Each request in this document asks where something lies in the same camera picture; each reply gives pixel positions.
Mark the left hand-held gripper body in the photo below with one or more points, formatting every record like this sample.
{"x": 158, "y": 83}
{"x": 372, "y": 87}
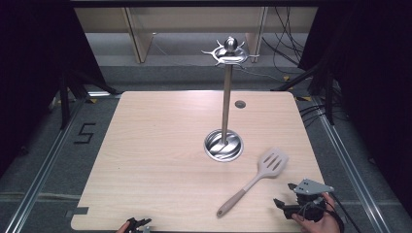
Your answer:
{"x": 142, "y": 229}

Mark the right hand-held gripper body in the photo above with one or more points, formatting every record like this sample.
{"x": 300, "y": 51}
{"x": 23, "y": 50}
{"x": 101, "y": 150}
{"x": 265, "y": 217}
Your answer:
{"x": 311, "y": 187}

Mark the beige slotted spatula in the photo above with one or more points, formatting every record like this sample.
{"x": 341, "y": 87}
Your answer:
{"x": 271, "y": 163}

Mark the steel utensil holder stand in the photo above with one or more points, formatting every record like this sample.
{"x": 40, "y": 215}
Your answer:
{"x": 226, "y": 97}

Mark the person's left hand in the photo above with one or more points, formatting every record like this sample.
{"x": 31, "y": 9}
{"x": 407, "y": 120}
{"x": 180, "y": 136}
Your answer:
{"x": 123, "y": 228}

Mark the person's right hand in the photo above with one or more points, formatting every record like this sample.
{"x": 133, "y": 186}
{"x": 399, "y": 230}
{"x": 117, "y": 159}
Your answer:
{"x": 319, "y": 225}

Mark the black tape strip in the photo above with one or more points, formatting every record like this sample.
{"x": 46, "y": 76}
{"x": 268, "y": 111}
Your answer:
{"x": 77, "y": 211}

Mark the yellow black tape piece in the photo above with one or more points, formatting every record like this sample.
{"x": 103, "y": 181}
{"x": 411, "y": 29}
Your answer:
{"x": 286, "y": 78}
{"x": 93, "y": 100}
{"x": 303, "y": 98}

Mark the black metal stand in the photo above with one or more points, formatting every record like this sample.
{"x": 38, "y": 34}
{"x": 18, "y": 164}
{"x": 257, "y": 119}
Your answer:
{"x": 328, "y": 97}
{"x": 64, "y": 103}

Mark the grey table grommet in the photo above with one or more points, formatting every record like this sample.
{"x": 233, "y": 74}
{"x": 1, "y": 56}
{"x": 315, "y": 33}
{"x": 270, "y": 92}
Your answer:
{"x": 240, "y": 104}

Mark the dark curtain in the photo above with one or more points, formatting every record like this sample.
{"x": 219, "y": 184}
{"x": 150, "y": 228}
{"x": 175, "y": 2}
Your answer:
{"x": 35, "y": 71}
{"x": 372, "y": 97}

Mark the aluminium floor rail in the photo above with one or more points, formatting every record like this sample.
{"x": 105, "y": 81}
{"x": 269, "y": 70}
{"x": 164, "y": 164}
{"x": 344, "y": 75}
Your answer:
{"x": 42, "y": 168}
{"x": 350, "y": 168}

